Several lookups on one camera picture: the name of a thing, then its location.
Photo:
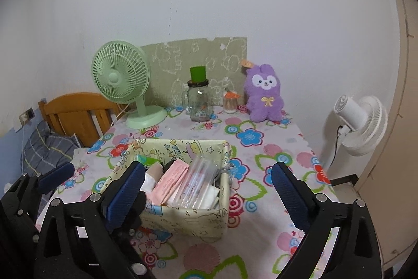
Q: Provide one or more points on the yellow printed storage box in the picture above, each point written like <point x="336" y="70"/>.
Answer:
<point x="183" y="223"/>

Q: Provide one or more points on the colourful green packet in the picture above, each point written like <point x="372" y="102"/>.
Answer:
<point x="147" y="160"/>

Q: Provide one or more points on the floral tablecloth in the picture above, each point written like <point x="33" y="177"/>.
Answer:
<point x="261" y="243"/>

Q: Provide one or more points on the white standing fan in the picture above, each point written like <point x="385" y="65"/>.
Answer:
<point x="359" y="122"/>

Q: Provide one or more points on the white tissue pack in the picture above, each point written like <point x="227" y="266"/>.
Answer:
<point x="209" y="197"/>

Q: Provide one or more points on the small ribbed cup orange lid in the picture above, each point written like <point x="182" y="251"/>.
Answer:
<point x="229" y="105"/>

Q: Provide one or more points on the green desk fan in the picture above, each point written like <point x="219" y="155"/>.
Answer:
<point x="117" y="76"/>

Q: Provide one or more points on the black plastic bag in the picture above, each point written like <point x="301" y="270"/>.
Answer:
<point x="169" y="164"/>

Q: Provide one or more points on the grey plaid pillow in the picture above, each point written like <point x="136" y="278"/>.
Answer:
<point x="49" y="148"/>

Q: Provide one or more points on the wooden bed headboard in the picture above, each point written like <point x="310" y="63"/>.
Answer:
<point x="72" y="109"/>

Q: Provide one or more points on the purple plush bunny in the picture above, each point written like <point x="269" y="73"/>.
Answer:
<point x="264" y="102"/>

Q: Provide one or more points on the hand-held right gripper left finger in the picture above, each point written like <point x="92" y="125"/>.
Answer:
<point x="125" y="194"/>

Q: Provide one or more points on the glass jar mug green lid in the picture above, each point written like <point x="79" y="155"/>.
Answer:
<point x="199" y="102"/>

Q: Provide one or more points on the beige door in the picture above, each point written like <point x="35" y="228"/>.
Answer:
<point x="398" y="135"/>

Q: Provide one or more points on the beige bandage roll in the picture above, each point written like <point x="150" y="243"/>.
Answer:
<point x="155" y="172"/>

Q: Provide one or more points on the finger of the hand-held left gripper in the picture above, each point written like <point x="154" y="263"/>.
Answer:
<point x="138" y="210"/>
<point x="55" y="177"/>

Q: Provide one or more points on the grey cloth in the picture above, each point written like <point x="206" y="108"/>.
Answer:
<point x="221" y="177"/>

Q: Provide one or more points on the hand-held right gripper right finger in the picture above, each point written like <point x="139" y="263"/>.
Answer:
<point x="290" y="197"/>

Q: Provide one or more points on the white plastic packet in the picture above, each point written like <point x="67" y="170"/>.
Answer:
<point x="148" y="183"/>

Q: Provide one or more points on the clear plastic packet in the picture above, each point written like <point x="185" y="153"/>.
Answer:
<point x="196" y="181"/>

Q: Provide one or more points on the green printed board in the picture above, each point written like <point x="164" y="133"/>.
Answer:
<point x="169" y="60"/>

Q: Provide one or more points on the pink paper slip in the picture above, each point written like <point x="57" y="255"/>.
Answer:
<point x="169" y="181"/>

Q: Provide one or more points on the wall socket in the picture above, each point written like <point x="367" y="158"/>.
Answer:
<point x="26" y="115"/>

